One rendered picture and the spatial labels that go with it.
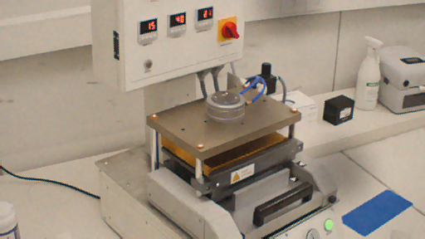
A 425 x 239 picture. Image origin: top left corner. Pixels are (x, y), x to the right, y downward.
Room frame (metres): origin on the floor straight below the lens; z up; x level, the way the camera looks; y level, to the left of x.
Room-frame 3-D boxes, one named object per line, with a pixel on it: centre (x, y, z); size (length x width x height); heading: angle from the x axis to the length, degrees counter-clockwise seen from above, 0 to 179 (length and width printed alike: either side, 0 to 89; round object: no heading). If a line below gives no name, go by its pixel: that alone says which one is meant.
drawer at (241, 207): (1.06, -0.06, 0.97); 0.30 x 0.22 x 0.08; 40
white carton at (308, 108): (1.66, -0.21, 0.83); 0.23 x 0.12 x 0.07; 119
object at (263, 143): (1.10, -0.03, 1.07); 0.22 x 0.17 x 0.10; 130
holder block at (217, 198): (1.09, -0.03, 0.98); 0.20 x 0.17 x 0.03; 130
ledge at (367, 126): (1.74, -0.40, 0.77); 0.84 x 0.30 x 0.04; 118
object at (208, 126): (1.13, -0.02, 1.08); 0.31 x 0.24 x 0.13; 130
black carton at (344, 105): (1.71, -0.41, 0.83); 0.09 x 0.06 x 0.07; 128
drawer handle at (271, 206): (0.95, -0.15, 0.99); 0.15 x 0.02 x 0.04; 130
